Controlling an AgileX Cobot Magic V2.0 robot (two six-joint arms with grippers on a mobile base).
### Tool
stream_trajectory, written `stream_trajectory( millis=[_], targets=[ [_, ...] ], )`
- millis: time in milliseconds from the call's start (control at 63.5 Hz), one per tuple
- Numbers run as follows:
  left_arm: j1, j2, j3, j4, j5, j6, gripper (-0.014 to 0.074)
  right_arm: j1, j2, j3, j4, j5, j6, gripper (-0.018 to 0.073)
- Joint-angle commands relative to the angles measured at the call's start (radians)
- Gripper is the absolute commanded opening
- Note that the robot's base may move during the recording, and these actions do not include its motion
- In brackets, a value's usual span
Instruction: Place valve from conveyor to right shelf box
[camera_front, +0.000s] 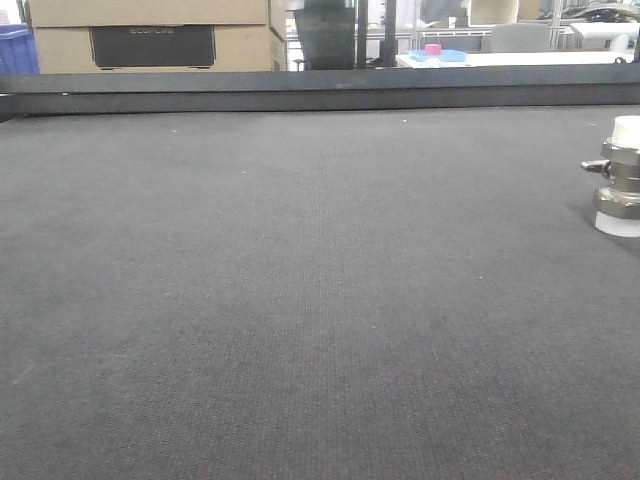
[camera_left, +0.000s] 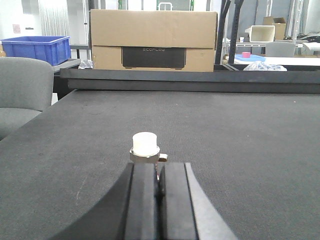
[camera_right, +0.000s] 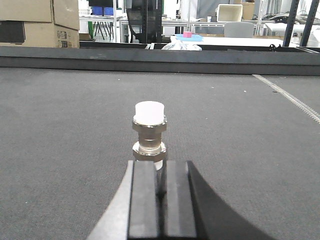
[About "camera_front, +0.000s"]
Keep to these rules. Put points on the metal valve with white caps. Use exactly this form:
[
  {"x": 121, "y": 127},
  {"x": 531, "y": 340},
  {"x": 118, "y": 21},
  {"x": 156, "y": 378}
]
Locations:
[{"x": 617, "y": 203}]

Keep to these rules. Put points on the black conveyor belt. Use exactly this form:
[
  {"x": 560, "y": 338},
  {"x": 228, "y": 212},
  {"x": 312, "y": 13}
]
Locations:
[{"x": 353, "y": 295}]

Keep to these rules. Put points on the large cardboard box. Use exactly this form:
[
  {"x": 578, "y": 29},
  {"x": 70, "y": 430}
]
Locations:
[{"x": 77, "y": 37}]

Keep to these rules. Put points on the black chair back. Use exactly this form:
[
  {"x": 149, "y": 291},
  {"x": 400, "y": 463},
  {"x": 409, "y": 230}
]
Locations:
[{"x": 326, "y": 31}]

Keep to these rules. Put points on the blue tray with pink object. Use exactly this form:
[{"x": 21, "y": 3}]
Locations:
[{"x": 435, "y": 52}]

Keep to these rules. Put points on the grey office chair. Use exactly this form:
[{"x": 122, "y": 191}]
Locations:
[{"x": 519, "y": 38}]

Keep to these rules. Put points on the white background table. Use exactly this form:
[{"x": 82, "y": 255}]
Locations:
[{"x": 524, "y": 59}]

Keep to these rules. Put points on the blue crate far left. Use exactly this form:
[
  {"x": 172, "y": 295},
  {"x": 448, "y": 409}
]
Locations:
[{"x": 18, "y": 50}]

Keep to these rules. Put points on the dark conveyor side rail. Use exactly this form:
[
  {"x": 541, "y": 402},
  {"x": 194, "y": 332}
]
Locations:
[{"x": 319, "y": 91}]

